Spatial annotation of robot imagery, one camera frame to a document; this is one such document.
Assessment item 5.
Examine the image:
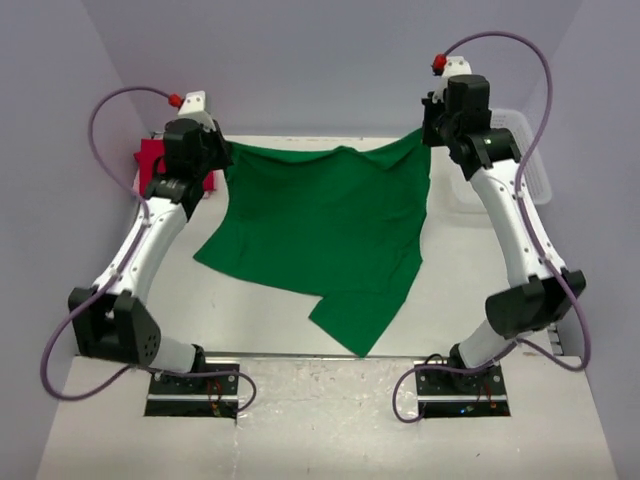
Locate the white plastic basket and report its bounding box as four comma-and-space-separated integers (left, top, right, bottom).
449, 107, 554, 215

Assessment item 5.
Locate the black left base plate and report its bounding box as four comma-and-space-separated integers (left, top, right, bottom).
144, 361, 240, 419

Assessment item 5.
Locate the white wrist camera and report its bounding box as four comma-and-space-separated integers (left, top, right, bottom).
178, 91, 207, 118
432, 54, 472, 78

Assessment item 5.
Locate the green t shirt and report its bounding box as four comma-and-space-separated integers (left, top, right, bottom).
194, 131, 431, 357

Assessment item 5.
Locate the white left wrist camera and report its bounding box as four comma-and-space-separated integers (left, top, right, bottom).
178, 91, 207, 118

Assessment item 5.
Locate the red folded t shirt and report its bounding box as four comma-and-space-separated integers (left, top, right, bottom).
134, 139, 216, 198

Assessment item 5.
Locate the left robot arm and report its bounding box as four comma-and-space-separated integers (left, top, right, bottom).
68, 113, 231, 393

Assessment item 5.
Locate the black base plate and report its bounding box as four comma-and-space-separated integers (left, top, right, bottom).
144, 361, 240, 419
414, 365, 511, 419

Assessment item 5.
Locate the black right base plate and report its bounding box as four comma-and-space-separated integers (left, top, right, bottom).
414, 365, 511, 419

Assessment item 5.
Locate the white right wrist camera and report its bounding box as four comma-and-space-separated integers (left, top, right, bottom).
432, 54, 472, 78

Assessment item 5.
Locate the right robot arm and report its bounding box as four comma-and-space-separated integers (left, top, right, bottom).
422, 74, 586, 393

